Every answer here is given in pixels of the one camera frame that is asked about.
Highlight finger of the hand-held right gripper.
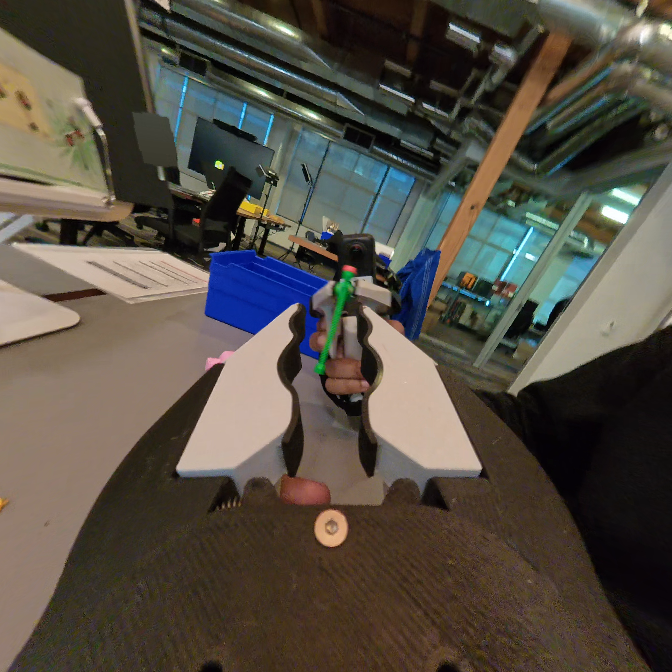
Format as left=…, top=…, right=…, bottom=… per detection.
left=311, top=278, right=350, bottom=318
left=349, top=277, right=394, bottom=317

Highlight metal storage shelf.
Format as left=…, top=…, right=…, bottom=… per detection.
left=440, top=269, right=528, bottom=329

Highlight blue plastic bin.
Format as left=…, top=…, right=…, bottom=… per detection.
left=205, top=250, right=344, bottom=361

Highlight green toy stem red tip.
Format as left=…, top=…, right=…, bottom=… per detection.
left=313, top=266, right=359, bottom=376

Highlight printed white paper sheets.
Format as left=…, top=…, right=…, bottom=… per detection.
left=12, top=241, right=212, bottom=305

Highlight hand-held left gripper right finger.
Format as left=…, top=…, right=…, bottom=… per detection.
left=357, top=304, right=483, bottom=499

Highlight blue fabric bag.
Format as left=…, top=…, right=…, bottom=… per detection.
left=395, top=248, right=443, bottom=343

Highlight wooden desk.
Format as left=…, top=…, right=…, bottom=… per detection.
left=288, top=234, right=341, bottom=263
left=233, top=207, right=292, bottom=253

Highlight person's right hand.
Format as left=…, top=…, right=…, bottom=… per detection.
left=309, top=330, right=372, bottom=396

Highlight black tripod stand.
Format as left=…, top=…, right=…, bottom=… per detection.
left=291, top=163, right=317, bottom=258

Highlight open instruction booklet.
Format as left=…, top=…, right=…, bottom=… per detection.
left=0, top=29, right=113, bottom=194

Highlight white book stand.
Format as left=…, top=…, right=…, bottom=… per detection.
left=0, top=97, right=135, bottom=348

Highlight lamp on stand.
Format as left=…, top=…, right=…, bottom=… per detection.
left=256, top=164, right=281, bottom=253

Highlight person's left hand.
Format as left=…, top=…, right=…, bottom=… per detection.
left=280, top=474, right=333, bottom=506

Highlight black monitor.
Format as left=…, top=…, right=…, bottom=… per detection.
left=187, top=116, right=276, bottom=200

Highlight black office chair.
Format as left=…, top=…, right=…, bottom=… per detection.
left=170, top=166, right=254, bottom=266

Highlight person's black jacket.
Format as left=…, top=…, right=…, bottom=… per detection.
left=472, top=324, right=672, bottom=672

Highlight wooden support post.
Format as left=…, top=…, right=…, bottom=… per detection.
left=426, top=30, right=574, bottom=312

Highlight black backing board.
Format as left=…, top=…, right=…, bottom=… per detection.
left=0, top=0, right=175, bottom=211

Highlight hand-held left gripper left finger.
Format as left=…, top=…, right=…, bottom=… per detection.
left=176, top=303, right=307, bottom=498

